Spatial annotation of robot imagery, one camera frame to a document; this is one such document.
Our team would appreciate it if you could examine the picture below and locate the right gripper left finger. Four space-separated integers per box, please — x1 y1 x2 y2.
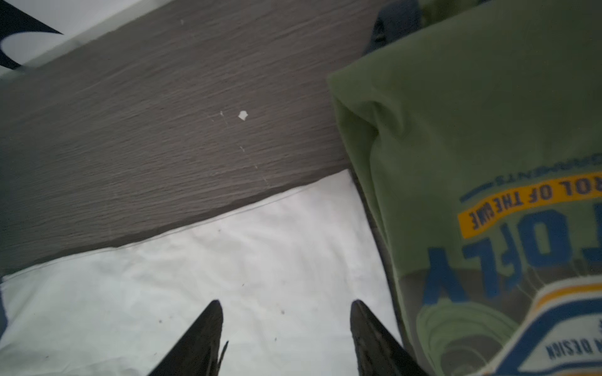
149 300 228 376

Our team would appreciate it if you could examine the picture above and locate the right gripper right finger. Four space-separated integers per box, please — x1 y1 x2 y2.
350 299 428 376

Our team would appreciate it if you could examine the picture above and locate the white grey tank top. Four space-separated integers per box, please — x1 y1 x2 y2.
1 171 398 375

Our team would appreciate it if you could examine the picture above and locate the green tank top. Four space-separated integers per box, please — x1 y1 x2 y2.
329 1 601 375

